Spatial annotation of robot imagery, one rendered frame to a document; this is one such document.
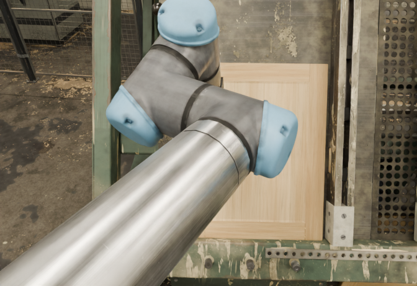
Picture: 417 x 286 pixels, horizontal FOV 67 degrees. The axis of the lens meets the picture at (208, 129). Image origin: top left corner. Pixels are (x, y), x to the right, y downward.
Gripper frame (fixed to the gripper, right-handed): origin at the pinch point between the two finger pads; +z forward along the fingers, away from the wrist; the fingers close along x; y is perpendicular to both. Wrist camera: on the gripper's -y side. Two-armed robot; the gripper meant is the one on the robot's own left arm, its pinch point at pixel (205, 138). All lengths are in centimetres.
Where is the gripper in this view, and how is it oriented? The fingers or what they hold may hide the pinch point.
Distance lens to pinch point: 69.4
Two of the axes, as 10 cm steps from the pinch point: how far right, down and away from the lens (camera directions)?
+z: 0.6, 4.1, 9.1
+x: -9.9, -0.9, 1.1
